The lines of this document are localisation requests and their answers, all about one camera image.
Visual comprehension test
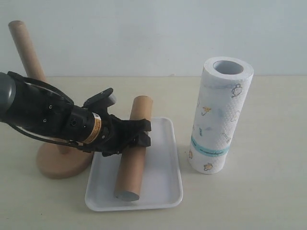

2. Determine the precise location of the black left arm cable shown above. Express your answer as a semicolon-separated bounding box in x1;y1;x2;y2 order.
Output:
7;71;92;150

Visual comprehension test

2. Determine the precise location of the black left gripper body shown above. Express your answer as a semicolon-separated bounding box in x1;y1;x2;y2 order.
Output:
63;106;134;156

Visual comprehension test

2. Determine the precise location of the wooden paper towel holder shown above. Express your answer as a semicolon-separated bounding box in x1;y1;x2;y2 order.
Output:
8;20;94;179

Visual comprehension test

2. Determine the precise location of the printed white paper towel roll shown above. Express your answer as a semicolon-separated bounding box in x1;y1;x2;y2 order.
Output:
188;57;254;174

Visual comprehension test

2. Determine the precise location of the white rectangular plastic tray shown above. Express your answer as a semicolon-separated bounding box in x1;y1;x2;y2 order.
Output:
85;117;183;212

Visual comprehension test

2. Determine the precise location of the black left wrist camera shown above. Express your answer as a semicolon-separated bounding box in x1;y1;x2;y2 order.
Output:
83;88;117;112

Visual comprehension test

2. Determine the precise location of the brown cardboard tube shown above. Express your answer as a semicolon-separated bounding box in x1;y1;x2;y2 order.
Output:
114;95;153;202

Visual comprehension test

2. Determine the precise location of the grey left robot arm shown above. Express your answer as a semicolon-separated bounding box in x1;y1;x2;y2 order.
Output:
0;71;151;157

